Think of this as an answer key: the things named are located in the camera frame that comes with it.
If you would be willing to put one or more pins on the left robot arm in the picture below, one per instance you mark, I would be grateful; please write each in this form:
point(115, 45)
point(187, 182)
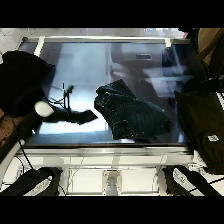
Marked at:
point(42, 108)

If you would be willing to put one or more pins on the silver frame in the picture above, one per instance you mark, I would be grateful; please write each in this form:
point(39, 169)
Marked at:
point(110, 156)

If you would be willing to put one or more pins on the brown garment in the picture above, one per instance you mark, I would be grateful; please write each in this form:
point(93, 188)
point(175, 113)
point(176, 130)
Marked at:
point(7, 128)

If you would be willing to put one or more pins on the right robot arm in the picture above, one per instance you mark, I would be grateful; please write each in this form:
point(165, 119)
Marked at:
point(186, 181)

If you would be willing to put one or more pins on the blue jeans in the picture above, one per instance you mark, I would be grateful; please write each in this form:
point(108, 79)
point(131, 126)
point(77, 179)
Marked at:
point(133, 115)

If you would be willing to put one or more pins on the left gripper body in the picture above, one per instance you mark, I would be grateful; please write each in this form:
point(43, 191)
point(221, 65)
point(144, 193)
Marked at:
point(84, 117)

